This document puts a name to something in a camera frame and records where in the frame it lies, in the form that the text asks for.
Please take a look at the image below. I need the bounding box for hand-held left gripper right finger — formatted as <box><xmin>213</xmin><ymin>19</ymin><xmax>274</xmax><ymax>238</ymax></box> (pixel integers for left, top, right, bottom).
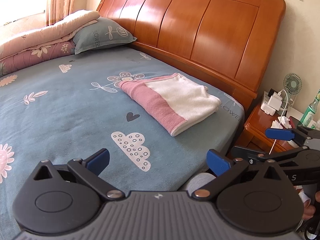
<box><xmin>192</xmin><ymin>149</ymin><xmax>288</xmax><ymax>202</ymax></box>

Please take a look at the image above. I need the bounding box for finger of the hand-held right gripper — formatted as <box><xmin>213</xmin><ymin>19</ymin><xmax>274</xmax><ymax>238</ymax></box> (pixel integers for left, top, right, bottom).
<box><xmin>230</xmin><ymin>145</ymin><xmax>311</xmax><ymax>165</ymax></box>
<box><xmin>265</xmin><ymin>126</ymin><xmax>320</xmax><ymax>147</ymax></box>

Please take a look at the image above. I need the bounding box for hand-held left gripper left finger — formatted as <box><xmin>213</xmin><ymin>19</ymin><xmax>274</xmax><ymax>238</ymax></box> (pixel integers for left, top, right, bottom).
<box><xmin>34</xmin><ymin>148</ymin><xmax>125</xmax><ymax>202</ymax></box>

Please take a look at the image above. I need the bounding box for pink and white knit sweater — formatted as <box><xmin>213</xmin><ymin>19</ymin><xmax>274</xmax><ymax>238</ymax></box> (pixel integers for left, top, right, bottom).
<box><xmin>119</xmin><ymin>73</ymin><xmax>221</xmax><ymax>137</ymax></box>

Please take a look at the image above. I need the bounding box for person's right hand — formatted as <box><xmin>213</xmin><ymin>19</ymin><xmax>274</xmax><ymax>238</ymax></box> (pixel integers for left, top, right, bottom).
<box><xmin>299</xmin><ymin>189</ymin><xmax>320</xmax><ymax>221</ymax></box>

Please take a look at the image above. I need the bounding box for crumpled white tissue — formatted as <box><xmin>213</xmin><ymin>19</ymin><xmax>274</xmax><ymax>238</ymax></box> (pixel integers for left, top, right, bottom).
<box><xmin>271</xmin><ymin>116</ymin><xmax>290</xmax><ymax>130</ymax></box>

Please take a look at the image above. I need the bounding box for wooden nightstand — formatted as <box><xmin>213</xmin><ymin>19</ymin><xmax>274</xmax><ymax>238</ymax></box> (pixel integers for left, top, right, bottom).
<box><xmin>244</xmin><ymin>104</ymin><xmax>302</xmax><ymax>153</ymax></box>

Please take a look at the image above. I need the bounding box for person's grey clothing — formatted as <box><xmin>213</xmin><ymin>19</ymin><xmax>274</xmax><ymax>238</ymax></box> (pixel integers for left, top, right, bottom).
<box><xmin>185</xmin><ymin>172</ymin><xmax>218</xmax><ymax>198</ymax></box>

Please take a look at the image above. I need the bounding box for white power strip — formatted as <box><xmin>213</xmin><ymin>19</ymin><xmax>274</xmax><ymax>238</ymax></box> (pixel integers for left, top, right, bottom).
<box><xmin>260</xmin><ymin>89</ymin><xmax>288</xmax><ymax>117</ymax></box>

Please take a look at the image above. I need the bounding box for white charger plug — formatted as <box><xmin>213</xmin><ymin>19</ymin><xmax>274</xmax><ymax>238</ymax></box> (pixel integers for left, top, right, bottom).
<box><xmin>268</xmin><ymin>92</ymin><xmax>283</xmax><ymax>111</ymax></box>

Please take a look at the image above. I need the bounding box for green glass bottle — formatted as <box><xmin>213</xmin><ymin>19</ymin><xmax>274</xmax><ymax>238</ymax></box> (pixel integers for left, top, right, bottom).
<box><xmin>300</xmin><ymin>89</ymin><xmax>320</xmax><ymax>128</ymax></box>

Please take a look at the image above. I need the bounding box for small green desk fan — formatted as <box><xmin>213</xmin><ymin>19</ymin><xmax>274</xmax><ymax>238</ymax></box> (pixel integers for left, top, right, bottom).
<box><xmin>284</xmin><ymin>73</ymin><xmax>303</xmax><ymax>99</ymax></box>

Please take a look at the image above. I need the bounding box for green pillow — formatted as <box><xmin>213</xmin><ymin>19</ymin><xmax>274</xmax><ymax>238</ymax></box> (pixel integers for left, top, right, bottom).
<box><xmin>72</xmin><ymin>17</ymin><xmax>137</xmax><ymax>55</ymax></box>

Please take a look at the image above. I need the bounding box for wooden headboard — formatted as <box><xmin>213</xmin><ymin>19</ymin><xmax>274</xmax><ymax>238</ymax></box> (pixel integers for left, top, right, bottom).
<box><xmin>96</xmin><ymin>0</ymin><xmax>287</xmax><ymax>112</ymax></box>

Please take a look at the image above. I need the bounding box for pink floral folded quilt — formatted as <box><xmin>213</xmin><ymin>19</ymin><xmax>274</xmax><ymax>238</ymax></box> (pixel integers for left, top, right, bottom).
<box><xmin>0</xmin><ymin>10</ymin><xmax>100</xmax><ymax>77</ymax></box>

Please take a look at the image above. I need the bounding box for pink patterned curtain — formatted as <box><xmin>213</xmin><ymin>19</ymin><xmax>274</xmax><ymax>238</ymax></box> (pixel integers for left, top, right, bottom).
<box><xmin>45</xmin><ymin>0</ymin><xmax>78</xmax><ymax>27</ymax></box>

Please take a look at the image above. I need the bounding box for window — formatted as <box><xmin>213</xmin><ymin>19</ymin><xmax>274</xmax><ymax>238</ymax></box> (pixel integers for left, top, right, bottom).
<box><xmin>0</xmin><ymin>0</ymin><xmax>48</xmax><ymax>27</ymax></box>

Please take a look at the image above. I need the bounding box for white charging cable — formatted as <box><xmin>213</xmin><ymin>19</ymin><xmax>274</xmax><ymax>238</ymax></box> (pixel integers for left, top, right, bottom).
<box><xmin>269</xmin><ymin>89</ymin><xmax>295</xmax><ymax>154</ymax></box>

